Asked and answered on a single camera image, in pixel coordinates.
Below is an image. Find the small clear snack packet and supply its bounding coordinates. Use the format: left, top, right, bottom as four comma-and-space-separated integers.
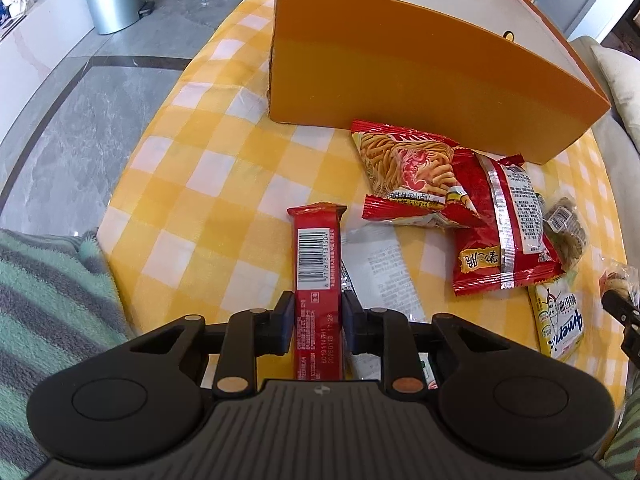
599, 259, 639, 308

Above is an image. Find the grey sofa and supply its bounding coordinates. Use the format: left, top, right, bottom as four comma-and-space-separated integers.
569, 34, 640, 221

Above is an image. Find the yellow white almond packet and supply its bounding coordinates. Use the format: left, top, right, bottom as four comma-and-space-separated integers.
527, 272, 585, 362

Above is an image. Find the red foil snack bag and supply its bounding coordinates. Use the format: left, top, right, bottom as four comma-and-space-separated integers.
452, 148, 563, 296

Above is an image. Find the beige cushion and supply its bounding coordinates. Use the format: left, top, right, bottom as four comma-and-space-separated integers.
591, 46, 640, 148

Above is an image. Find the red chocolate bar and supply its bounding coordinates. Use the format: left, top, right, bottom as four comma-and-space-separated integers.
288, 203, 346, 382

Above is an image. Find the red noodle snack bag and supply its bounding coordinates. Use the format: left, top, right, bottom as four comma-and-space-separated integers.
350, 120, 482, 229

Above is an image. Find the white wafer packet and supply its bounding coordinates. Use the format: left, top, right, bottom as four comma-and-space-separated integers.
341, 224, 437, 399

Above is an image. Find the brown snack clear packet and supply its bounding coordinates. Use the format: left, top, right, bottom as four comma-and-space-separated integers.
536, 193, 588, 272

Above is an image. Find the white tv cabinet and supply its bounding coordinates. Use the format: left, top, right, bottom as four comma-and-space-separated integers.
0, 0, 93, 136

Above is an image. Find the orange cardboard box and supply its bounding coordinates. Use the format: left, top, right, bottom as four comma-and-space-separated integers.
269, 0, 610, 165

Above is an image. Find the green striped blanket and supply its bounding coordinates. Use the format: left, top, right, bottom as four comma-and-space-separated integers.
1, 230, 132, 479

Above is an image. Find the yellow checkered tablecloth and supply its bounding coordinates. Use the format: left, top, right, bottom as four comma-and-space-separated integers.
98, 0, 628, 408

